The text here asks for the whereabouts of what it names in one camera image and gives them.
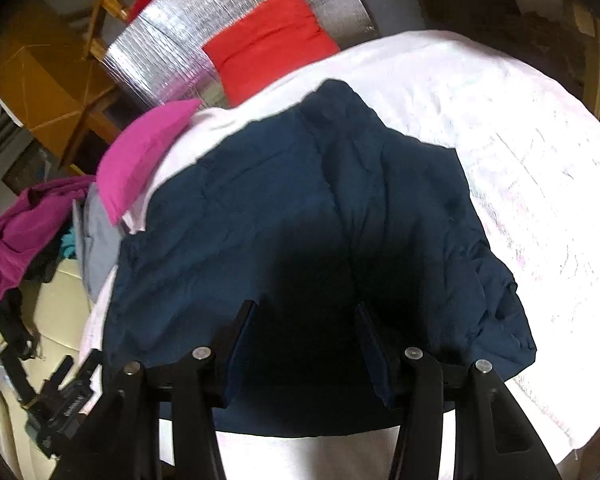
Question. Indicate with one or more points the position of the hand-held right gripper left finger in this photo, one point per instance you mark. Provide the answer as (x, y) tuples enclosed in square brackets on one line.
[(236, 355)]

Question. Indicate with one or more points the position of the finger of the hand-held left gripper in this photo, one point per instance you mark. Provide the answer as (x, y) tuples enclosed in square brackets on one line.
[(67, 375)]

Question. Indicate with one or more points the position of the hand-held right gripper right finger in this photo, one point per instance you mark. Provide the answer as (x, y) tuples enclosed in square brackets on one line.
[(380, 365)]

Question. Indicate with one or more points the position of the navy zip jacket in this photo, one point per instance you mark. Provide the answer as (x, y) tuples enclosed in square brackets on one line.
[(280, 185)]

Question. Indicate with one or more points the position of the cream sofa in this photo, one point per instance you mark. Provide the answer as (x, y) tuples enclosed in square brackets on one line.
[(55, 305)]

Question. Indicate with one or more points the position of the black garment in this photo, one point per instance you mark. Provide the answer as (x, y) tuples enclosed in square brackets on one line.
[(7, 320)]

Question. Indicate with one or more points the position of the teal garment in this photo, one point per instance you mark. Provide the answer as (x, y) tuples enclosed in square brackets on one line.
[(69, 246)]

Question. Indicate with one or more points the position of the grey garment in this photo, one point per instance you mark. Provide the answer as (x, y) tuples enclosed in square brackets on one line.
[(95, 240)]

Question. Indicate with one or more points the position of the magenta garment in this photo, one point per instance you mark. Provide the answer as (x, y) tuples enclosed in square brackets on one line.
[(20, 230)]

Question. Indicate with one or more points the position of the pink pillow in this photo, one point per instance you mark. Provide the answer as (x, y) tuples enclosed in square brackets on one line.
[(135, 165)]

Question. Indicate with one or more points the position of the white bed sheet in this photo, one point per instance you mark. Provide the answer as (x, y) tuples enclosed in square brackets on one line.
[(530, 185)]

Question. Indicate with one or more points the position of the wooden pillar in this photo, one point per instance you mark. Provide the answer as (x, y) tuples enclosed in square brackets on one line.
[(45, 75)]

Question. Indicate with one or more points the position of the red pillow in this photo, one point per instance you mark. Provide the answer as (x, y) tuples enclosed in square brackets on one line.
[(270, 45)]

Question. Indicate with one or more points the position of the silver foil wrapped box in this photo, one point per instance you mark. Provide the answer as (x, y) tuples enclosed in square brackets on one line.
[(180, 45)]

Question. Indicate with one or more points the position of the wooden stair railing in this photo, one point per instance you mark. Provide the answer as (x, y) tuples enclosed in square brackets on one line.
[(105, 5)]

